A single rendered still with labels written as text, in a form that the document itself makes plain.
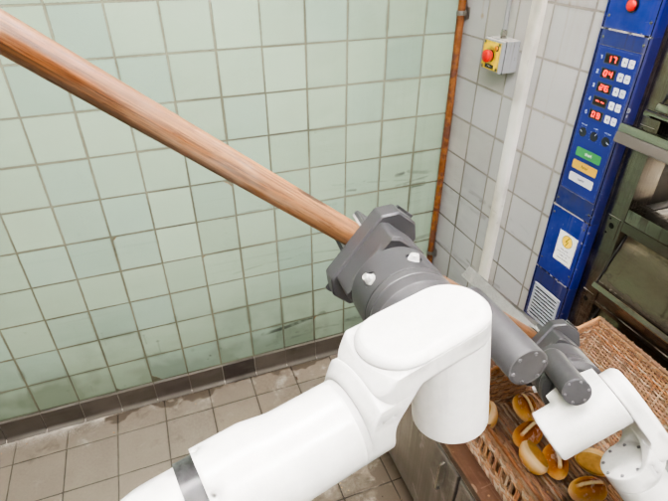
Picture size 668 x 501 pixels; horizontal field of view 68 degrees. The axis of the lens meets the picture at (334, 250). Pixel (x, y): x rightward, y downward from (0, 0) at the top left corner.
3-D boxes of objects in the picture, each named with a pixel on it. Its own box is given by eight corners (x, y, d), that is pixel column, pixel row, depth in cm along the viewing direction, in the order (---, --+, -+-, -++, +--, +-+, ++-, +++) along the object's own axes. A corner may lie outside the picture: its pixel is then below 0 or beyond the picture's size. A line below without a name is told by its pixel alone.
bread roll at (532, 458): (539, 465, 127) (525, 478, 129) (556, 471, 130) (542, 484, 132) (520, 434, 135) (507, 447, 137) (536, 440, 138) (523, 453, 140)
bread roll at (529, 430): (525, 455, 137) (529, 443, 134) (505, 438, 142) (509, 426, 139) (547, 437, 142) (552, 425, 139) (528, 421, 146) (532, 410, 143)
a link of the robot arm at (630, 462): (606, 357, 64) (663, 436, 65) (546, 393, 66) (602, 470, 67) (629, 379, 58) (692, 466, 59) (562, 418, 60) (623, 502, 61)
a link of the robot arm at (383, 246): (369, 184, 53) (415, 231, 43) (427, 226, 58) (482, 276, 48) (300, 272, 56) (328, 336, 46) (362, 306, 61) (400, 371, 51)
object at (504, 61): (497, 66, 172) (502, 35, 166) (515, 73, 164) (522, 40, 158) (478, 68, 170) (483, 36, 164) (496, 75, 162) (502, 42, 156)
